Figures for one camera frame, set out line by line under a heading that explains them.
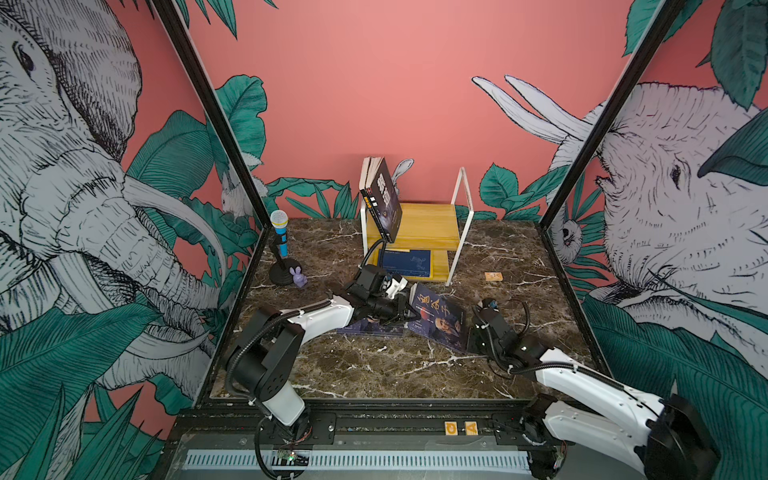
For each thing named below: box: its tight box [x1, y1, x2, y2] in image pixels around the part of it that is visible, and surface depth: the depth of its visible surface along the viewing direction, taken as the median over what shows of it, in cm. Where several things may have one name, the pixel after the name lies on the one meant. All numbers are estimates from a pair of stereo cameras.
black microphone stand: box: [268, 235, 302, 286], surface depth 103 cm
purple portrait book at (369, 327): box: [336, 318, 409, 336], surface depth 92 cm
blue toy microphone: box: [270, 209, 289, 258], surface depth 91 cm
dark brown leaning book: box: [359, 156, 385, 230], surface depth 79 cm
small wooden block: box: [484, 272, 503, 281], surface depth 106 cm
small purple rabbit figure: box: [289, 266, 308, 288], surface depth 100 cm
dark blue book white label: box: [379, 249, 431, 277], surface depth 103 cm
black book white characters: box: [360, 157, 403, 244], surface depth 83 cm
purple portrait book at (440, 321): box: [408, 284, 467, 353], surface depth 87 cm
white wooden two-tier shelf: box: [361, 167, 475, 286], surface depth 100 cm
